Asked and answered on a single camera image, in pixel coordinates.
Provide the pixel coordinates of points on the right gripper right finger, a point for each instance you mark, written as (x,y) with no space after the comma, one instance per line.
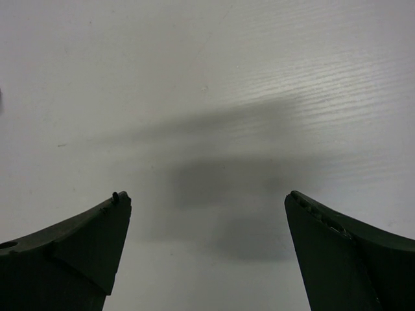
(347,264)

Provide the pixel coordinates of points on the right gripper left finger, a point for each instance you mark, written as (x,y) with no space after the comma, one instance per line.
(70,265)

